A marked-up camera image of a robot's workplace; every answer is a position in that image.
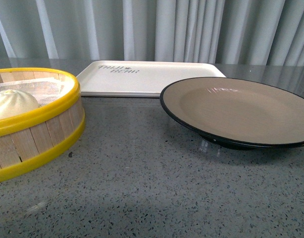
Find beige plate with black rim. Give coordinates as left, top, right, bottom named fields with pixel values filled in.
left=160, top=77, right=304, bottom=148

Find white steamed bun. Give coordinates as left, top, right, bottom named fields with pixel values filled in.
left=0, top=89, right=40, bottom=119

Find white bear print tray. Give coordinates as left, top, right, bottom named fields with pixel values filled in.
left=77, top=60, right=225, bottom=98

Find grey pleated curtain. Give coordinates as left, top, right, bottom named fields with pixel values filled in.
left=0, top=0, right=304, bottom=66

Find white steamer liner cloth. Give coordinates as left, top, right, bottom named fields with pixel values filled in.
left=0, top=77, right=65, bottom=106

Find yellow rimmed bamboo steamer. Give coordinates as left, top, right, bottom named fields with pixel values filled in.
left=0, top=67, right=85, bottom=182

